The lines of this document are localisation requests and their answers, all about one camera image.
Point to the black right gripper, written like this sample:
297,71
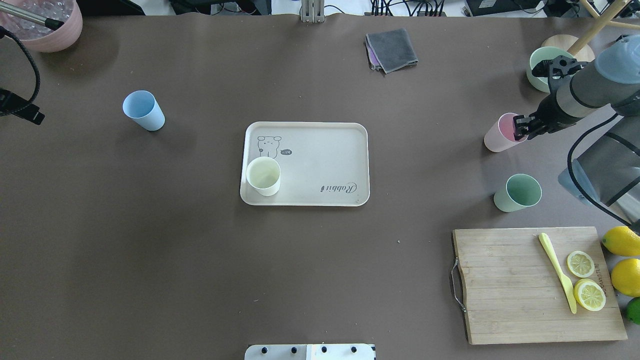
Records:
550,113

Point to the pink cup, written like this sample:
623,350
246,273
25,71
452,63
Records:
501,135

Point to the cream cup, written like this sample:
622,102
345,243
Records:
264,175

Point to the blue cup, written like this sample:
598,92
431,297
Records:
142,107

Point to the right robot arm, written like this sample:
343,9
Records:
603,163

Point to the cream rabbit tray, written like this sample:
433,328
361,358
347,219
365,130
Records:
323,164

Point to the green cup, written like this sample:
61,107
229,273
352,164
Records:
520,191

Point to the green bowl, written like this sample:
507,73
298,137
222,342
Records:
538,78

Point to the wooden cup tree stand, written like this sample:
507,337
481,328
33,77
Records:
577,43

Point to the yellow plastic knife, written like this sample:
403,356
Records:
565,281

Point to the grey folded cloth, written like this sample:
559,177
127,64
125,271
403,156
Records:
390,50

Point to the lemon slice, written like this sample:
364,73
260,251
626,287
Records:
580,264
589,295

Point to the whole lemon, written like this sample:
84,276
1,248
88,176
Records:
622,241
625,277

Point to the wooden cutting board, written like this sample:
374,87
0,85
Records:
511,293

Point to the green lime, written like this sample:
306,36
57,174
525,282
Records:
632,311

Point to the metal tube in bowl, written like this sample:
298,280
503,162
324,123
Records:
38,19

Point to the pink bowl with ice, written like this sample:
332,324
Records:
41,39

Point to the aluminium frame post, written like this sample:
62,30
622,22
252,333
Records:
312,11

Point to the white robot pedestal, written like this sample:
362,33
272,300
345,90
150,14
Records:
320,351

